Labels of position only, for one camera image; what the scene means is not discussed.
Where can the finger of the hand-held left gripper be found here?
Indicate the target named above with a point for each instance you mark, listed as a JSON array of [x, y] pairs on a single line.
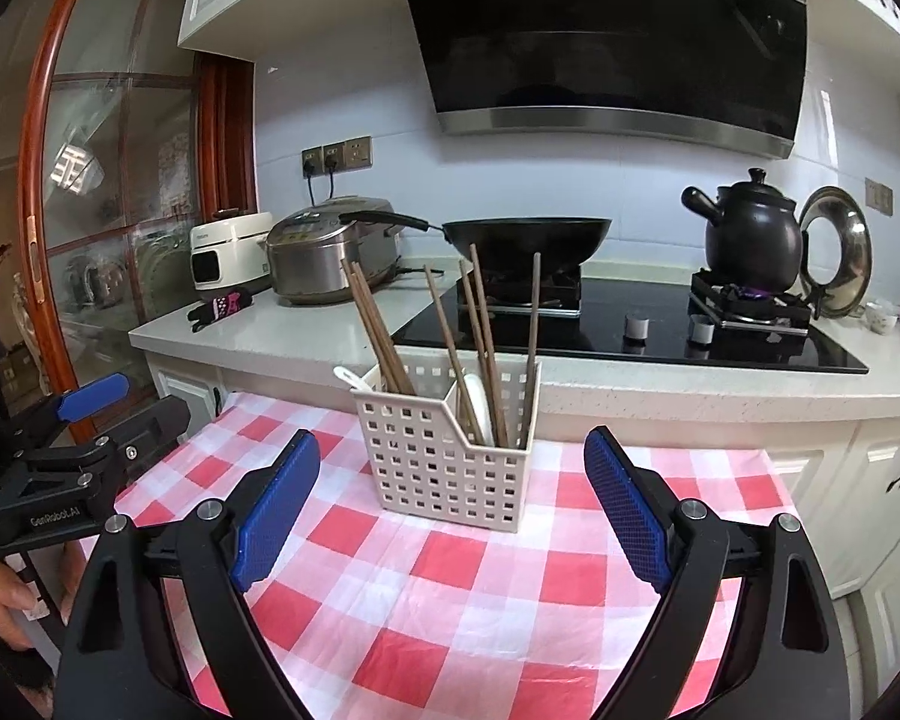
[[90, 397], [157, 424]]

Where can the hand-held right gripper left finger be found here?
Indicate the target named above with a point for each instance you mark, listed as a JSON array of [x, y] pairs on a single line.
[[277, 510]]

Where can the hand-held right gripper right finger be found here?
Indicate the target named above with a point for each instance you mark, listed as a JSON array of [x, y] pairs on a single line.
[[630, 510]]

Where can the cream perforated plastic basket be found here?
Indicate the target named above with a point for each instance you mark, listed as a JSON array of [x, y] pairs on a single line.
[[435, 465]]

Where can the person's left hand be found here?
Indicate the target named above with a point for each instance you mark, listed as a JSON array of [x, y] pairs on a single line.
[[0, 600]]

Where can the black pink glove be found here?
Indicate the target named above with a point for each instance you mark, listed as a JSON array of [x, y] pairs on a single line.
[[221, 310]]

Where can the black glass gas hob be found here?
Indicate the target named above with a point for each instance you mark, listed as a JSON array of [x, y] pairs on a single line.
[[607, 352]]

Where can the red white checked tablecloth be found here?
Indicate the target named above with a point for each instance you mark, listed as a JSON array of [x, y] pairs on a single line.
[[435, 577]]

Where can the grey hob knob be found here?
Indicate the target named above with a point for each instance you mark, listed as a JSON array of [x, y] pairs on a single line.
[[701, 331], [636, 327]]

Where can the white small cooker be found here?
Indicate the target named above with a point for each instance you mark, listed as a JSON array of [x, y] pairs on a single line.
[[229, 251]]

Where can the wooden framed glass door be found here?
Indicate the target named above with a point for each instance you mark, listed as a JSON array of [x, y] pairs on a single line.
[[120, 202]]

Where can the black burner grate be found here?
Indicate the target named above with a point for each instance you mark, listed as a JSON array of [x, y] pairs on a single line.
[[562, 296], [750, 307]]

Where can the silver rice cooker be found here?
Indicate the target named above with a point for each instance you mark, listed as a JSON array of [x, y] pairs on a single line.
[[322, 262]]

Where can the black wok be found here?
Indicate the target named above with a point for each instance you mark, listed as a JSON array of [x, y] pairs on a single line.
[[532, 240]]

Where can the black clay pot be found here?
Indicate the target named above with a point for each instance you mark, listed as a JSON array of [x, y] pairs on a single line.
[[754, 240]]

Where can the small white cups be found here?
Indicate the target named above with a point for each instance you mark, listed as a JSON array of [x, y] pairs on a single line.
[[881, 319]]

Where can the steel glass pot lid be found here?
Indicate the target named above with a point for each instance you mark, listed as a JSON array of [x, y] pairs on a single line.
[[847, 255]]

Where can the black glass range hood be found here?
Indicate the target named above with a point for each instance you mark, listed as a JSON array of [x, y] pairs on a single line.
[[607, 30]]

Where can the gold wall socket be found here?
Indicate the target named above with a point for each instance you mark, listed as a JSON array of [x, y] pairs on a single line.
[[358, 151], [879, 197], [334, 156], [313, 161]]

